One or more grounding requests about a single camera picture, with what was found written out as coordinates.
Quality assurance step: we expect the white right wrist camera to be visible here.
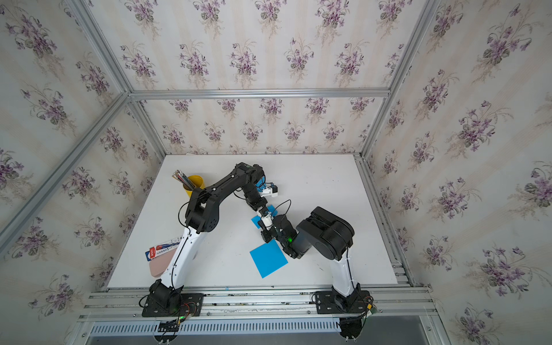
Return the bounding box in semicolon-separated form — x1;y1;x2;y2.
257;206;273;231

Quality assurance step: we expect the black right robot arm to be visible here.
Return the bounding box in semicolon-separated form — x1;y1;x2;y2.
257;206;357;298

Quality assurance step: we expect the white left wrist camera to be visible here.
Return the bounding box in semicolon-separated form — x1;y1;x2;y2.
259;183;278;198

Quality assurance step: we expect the aluminium rail frame front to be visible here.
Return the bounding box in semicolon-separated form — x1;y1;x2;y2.
66;285;451;344

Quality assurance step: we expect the blue paper sheet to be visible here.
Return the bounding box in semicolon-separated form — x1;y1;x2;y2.
250;239;288;278
251;204;277;229

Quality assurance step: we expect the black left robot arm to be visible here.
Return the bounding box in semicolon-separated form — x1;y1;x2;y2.
150;162;273;297

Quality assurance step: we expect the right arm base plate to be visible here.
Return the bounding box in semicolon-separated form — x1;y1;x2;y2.
312;290;374;315

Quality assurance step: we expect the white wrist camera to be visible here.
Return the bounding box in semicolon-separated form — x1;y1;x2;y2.
257;206;273;231
259;183;278;198

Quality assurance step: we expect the pink pencil case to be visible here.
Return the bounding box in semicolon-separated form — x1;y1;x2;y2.
149;247;198;278

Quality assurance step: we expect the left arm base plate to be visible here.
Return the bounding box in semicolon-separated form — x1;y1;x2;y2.
141;293;205;318

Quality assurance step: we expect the yellow pen cup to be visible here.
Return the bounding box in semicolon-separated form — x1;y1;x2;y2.
183;175;205;197

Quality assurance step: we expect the white pen box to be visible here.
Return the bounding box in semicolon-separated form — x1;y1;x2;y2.
145;240;180;262

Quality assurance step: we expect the blue paper sheet front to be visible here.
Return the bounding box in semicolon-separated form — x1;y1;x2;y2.
250;239;288;278

